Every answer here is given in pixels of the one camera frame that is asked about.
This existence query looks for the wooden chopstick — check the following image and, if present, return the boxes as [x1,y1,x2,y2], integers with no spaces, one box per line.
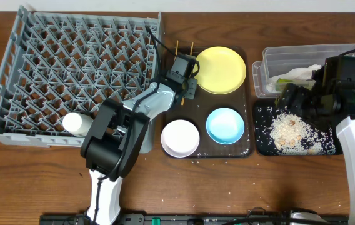
[181,42,194,106]
[174,40,179,59]

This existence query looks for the green orange snack wrapper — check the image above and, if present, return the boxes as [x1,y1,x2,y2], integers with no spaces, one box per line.
[275,78,315,91]

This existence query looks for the white napkin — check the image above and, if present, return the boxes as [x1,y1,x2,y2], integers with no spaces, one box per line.
[266,64,322,93]

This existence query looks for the rice and food scraps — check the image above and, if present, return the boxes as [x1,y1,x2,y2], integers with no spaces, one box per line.
[255,106,336,156]

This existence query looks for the light blue bowl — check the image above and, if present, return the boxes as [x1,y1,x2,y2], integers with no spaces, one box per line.
[206,107,246,145]

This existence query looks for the white bowl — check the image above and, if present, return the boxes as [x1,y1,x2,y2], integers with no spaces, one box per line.
[161,119,200,158]

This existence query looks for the white cup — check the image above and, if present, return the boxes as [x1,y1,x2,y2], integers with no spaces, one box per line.
[62,112,93,137]

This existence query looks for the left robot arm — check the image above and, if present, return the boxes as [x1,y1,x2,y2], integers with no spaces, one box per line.
[81,54,200,224]

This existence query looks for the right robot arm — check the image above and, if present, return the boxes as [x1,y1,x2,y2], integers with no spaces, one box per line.
[275,53,355,224]

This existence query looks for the black waste tray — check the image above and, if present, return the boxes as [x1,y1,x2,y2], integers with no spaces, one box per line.
[252,98,344,157]

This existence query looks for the clear plastic waste bin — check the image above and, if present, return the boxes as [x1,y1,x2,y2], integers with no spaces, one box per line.
[252,44,355,98]

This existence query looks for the dark brown serving tray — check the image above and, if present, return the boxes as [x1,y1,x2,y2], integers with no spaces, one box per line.
[161,46,256,159]

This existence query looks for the yellow plate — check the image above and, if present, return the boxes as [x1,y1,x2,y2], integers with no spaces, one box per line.
[194,46,247,94]

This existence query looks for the grey plastic dish rack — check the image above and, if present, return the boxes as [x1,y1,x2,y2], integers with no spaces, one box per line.
[0,7,163,147]

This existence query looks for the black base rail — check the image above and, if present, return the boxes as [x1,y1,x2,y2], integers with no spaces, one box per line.
[38,207,355,225]

